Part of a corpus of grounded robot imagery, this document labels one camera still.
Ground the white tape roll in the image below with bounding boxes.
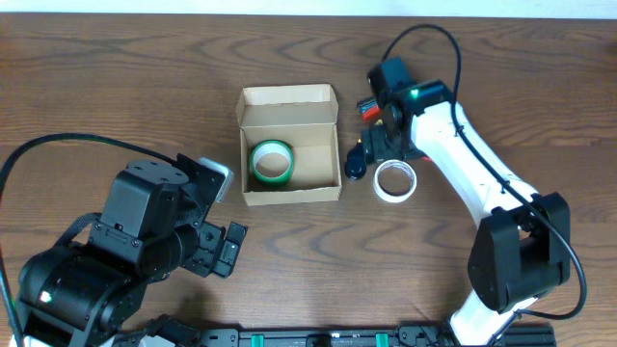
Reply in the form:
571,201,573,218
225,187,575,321
373,160,417,203

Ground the cardboard box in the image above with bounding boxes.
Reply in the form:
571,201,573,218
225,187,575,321
236,84,341,206

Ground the green tape roll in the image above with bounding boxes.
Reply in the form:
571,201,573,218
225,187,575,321
249,140,295,186

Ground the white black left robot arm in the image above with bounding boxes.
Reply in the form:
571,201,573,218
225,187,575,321
16,155,247,346

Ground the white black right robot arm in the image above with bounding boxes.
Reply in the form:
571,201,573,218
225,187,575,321
358,58,572,346

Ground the small black glue bottle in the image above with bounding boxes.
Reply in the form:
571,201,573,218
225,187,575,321
344,140,366,180

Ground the red marker pen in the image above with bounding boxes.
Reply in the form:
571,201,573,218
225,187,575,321
362,106,381,121

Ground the dark blue marker pen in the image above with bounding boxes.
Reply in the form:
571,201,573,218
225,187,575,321
357,97,377,114

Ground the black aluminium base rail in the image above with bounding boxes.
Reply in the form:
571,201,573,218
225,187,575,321
115,313,558,347

